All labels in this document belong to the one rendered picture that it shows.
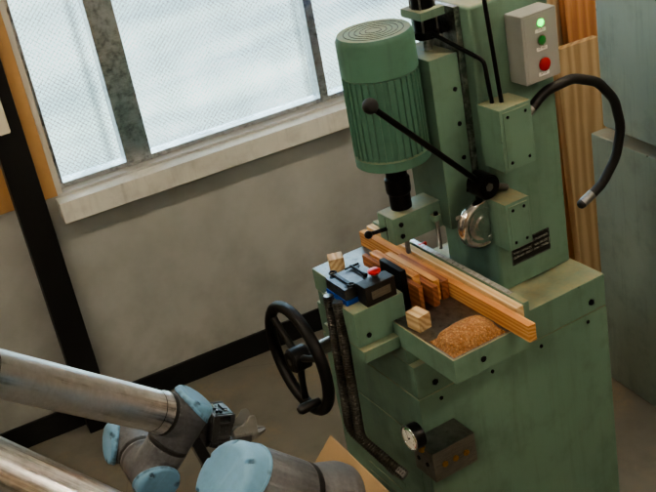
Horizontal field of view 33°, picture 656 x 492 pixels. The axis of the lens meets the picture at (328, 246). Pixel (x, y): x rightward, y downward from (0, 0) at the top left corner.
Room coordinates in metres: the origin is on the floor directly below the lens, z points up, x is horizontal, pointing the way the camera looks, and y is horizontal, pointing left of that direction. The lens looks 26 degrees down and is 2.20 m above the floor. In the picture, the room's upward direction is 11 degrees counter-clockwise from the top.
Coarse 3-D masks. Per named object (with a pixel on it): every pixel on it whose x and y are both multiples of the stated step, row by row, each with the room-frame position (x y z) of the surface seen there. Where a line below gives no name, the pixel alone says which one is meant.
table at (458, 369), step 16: (352, 256) 2.53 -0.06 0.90; (320, 272) 2.47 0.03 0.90; (320, 288) 2.48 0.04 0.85; (448, 304) 2.20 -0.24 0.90; (400, 320) 2.17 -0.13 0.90; (432, 320) 2.14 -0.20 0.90; (448, 320) 2.13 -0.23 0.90; (400, 336) 2.15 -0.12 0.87; (416, 336) 2.09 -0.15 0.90; (432, 336) 2.08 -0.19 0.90; (512, 336) 2.04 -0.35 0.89; (352, 352) 2.16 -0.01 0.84; (368, 352) 2.12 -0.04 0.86; (384, 352) 2.14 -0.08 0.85; (416, 352) 2.10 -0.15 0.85; (432, 352) 2.04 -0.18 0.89; (480, 352) 2.00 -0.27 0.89; (496, 352) 2.02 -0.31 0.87; (512, 352) 2.03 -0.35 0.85; (448, 368) 1.99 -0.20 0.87; (464, 368) 1.98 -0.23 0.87; (480, 368) 2.00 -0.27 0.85
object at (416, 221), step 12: (420, 204) 2.39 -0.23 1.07; (432, 204) 2.39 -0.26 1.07; (384, 216) 2.37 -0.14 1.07; (396, 216) 2.35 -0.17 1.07; (408, 216) 2.36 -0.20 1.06; (420, 216) 2.37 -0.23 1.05; (396, 228) 2.34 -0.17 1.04; (408, 228) 2.35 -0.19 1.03; (420, 228) 2.37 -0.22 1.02; (432, 228) 2.38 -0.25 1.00; (396, 240) 2.34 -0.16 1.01; (408, 240) 2.35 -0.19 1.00
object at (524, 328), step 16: (368, 240) 2.54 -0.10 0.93; (384, 240) 2.50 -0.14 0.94; (464, 288) 2.19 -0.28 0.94; (464, 304) 2.18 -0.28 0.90; (480, 304) 2.13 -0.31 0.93; (496, 304) 2.09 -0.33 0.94; (496, 320) 2.08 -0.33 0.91; (512, 320) 2.02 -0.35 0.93; (528, 320) 2.00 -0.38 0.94; (528, 336) 1.98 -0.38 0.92
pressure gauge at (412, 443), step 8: (408, 424) 2.07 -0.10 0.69; (416, 424) 2.06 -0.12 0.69; (408, 432) 2.06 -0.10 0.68; (416, 432) 2.04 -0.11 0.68; (424, 432) 2.05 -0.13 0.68; (408, 440) 2.06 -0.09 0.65; (416, 440) 2.03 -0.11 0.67; (424, 440) 2.04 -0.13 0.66; (416, 448) 2.03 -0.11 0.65; (424, 448) 2.06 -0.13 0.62
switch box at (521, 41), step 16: (512, 16) 2.38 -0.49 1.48; (528, 16) 2.37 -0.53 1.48; (544, 16) 2.38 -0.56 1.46; (512, 32) 2.38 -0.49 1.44; (528, 32) 2.36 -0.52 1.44; (544, 32) 2.38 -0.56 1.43; (512, 48) 2.39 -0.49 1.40; (528, 48) 2.36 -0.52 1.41; (512, 64) 2.39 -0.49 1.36; (528, 64) 2.36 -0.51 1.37; (512, 80) 2.40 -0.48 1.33; (528, 80) 2.36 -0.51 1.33
